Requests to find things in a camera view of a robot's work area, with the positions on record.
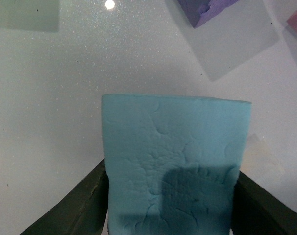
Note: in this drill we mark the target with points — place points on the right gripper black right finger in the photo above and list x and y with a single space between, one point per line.
257 212

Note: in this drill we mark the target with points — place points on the purple foam block far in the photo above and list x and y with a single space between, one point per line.
199 12

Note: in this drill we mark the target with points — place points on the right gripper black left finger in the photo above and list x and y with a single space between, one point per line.
81 212

